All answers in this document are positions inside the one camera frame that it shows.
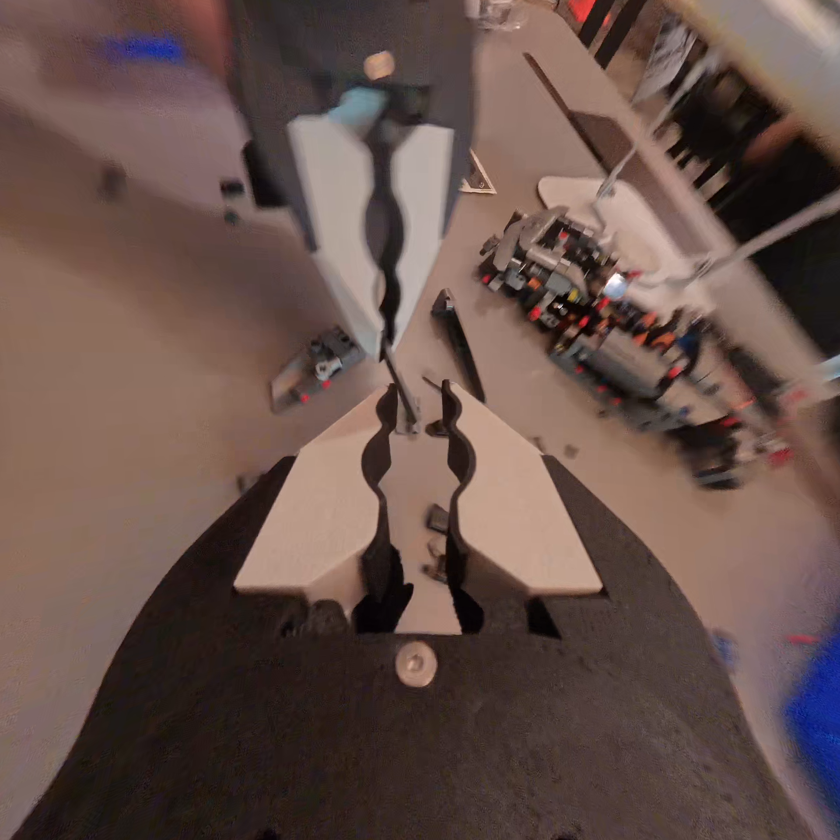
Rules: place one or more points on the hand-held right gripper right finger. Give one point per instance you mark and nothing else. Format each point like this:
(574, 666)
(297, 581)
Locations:
(525, 525)

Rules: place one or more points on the white book stand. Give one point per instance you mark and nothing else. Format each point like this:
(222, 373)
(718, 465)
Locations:
(577, 190)

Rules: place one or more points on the dark grey curved lego panel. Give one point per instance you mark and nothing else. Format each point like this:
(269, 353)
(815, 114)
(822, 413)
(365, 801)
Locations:
(436, 518)

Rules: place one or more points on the small red lego piece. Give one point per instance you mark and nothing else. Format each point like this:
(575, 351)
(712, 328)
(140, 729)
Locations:
(800, 638)

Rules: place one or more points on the black lego clip piece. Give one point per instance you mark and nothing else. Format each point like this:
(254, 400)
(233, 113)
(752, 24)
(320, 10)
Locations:
(436, 430)

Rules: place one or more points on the orange traffic cone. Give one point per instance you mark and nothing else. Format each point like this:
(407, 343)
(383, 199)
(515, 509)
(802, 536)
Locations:
(581, 8)

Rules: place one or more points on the printed sign board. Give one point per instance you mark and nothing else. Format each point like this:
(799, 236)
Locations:
(663, 59)

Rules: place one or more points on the thin dark lego axle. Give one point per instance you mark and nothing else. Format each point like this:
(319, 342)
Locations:
(399, 384)

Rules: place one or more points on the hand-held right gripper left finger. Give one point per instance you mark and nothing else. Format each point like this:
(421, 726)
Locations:
(315, 525)

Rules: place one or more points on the blue plastic bin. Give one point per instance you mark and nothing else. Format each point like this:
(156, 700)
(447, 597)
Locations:
(141, 49)
(817, 715)

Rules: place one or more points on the clear plastic parts bag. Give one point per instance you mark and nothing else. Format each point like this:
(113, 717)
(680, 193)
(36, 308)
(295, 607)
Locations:
(495, 12)

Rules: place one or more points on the grey lego panel assembly red pins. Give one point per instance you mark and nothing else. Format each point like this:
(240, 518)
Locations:
(315, 371)

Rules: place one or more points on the white lego sticker sheet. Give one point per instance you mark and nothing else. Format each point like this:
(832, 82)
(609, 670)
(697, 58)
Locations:
(478, 180)

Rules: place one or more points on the small black lego piece hole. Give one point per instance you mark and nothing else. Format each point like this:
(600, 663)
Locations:
(232, 189)

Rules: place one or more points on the grey black lego car model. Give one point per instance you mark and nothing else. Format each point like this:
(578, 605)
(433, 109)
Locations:
(590, 315)

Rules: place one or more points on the long grey lego beam panel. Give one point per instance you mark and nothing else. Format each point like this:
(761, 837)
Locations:
(456, 341)

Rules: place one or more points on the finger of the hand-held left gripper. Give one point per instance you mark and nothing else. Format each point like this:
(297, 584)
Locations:
(334, 210)
(426, 190)

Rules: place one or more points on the black lego axle connector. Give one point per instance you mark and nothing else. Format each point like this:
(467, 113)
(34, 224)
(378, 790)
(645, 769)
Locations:
(434, 571)

